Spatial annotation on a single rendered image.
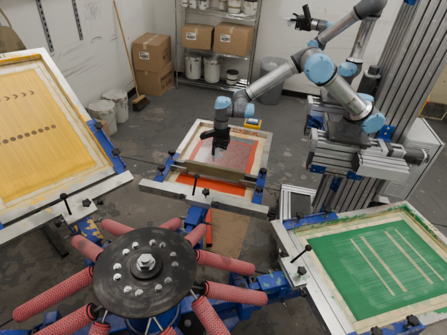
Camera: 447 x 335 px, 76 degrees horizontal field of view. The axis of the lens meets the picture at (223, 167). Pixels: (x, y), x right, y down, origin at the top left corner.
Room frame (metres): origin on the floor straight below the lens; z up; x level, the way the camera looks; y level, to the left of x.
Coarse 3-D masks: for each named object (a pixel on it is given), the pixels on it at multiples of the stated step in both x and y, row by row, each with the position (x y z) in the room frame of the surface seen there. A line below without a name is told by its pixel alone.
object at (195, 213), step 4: (192, 208) 0.97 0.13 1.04; (196, 208) 0.97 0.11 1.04; (200, 208) 0.98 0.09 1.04; (204, 208) 1.00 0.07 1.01; (192, 212) 0.94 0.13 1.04; (196, 212) 0.95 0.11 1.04; (200, 212) 0.95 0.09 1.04; (188, 216) 0.92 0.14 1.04; (192, 216) 0.92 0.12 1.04; (196, 216) 0.92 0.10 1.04; (200, 216) 0.94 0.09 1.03; (188, 220) 0.89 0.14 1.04; (192, 220) 0.89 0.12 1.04; (196, 220) 0.90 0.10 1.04; (200, 220) 0.94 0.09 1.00; (184, 224) 0.88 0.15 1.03; (188, 224) 0.87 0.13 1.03; (192, 224) 0.87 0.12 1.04; (196, 224) 0.87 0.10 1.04; (184, 228) 0.88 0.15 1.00
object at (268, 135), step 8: (200, 120) 1.92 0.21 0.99; (192, 128) 1.80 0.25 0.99; (232, 128) 1.86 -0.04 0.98; (240, 128) 1.86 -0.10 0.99; (248, 128) 1.87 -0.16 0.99; (192, 136) 1.72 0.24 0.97; (264, 136) 1.82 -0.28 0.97; (184, 144) 1.58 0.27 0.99; (176, 152) 1.48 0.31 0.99; (264, 152) 1.58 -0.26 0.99; (264, 160) 1.49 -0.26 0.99; (168, 176) 1.28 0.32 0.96; (176, 184) 1.19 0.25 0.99; (248, 200) 1.12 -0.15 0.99
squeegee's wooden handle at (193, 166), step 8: (192, 160) 1.33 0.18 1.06; (192, 168) 1.30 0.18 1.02; (200, 168) 1.29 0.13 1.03; (208, 168) 1.29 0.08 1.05; (216, 168) 1.28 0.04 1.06; (224, 168) 1.28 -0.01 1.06; (232, 168) 1.29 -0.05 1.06; (216, 176) 1.28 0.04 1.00; (224, 176) 1.27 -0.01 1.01; (232, 176) 1.26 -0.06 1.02; (240, 176) 1.26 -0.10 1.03
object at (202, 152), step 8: (200, 144) 1.65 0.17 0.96; (208, 144) 1.66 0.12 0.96; (192, 152) 1.55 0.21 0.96; (200, 152) 1.56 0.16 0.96; (208, 152) 1.57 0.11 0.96; (200, 160) 1.47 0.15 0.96; (208, 160) 1.48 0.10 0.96; (216, 160) 1.49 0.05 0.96; (184, 176) 1.30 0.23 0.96; (192, 176) 1.31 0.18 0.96; (192, 184) 1.24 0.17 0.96; (200, 184) 1.24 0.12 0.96; (208, 184) 1.25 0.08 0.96
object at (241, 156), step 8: (232, 144) 1.69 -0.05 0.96; (240, 144) 1.70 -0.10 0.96; (256, 144) 1.72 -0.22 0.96; (224, 152) 1.59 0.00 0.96; (232, 152) 1.60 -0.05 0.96; (240, 152) 1.61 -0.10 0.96; (248, 152) 1.61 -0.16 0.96; (224, 160) 1.50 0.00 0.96; (232, 160) 1.51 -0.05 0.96; (240, 160) 1.51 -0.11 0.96; (248, 160) 1.52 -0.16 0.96; (240, 168) 1.43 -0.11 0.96; (248, 168) 1.44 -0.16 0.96; (216, 184) 1.26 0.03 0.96; (224, 184) 1.26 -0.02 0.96; (232, 184) 1.27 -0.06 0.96; (224, 192) 1.20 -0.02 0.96; (232, 192) 1.20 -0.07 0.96; (240, 192) 1.21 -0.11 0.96
